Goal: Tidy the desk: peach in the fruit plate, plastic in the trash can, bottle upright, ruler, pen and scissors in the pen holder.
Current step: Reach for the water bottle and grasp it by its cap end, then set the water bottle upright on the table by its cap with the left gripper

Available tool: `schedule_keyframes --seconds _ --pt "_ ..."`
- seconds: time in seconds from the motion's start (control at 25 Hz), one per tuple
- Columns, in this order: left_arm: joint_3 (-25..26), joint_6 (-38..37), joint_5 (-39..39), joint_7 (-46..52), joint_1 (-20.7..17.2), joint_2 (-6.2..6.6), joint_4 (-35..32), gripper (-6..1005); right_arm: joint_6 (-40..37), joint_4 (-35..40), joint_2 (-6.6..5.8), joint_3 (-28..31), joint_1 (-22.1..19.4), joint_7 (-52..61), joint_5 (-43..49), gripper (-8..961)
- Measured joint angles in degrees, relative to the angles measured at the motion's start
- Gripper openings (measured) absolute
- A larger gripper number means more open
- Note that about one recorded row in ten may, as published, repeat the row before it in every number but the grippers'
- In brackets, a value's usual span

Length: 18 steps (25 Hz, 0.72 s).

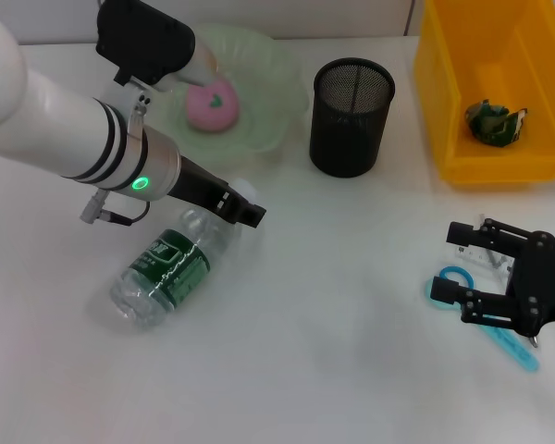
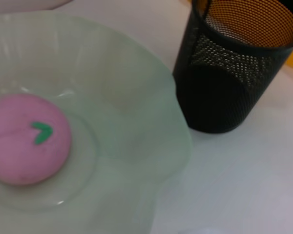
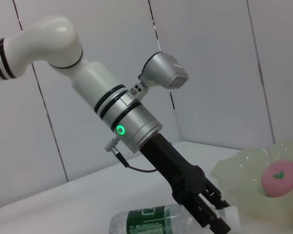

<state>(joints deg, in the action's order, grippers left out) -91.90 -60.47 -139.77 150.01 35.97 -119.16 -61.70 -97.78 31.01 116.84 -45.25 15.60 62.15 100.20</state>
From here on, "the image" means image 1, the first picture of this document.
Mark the green plastic wrapper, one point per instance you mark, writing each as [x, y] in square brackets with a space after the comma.
[490, 122]

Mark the yellow plastic bin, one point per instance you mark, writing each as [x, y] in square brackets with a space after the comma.
[444, 92]

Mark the black mesh pen holder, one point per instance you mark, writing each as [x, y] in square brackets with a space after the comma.
[351, 129]

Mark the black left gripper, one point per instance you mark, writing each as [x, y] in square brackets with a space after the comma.
[203, 189]

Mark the blue teal scissors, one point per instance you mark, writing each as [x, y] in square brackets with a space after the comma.
[513, 349]

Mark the transparent plastic ruler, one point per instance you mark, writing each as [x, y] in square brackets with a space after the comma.
[476, 256]

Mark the green glass fruit plate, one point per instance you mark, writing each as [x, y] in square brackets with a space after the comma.
[268, 92]

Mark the clear green-label water bottle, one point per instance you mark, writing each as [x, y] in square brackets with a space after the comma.
[166, 273]

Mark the pink toy peach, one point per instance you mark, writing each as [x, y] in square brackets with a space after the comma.
[213, 111]

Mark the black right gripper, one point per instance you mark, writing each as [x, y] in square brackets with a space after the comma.
[546, 282]

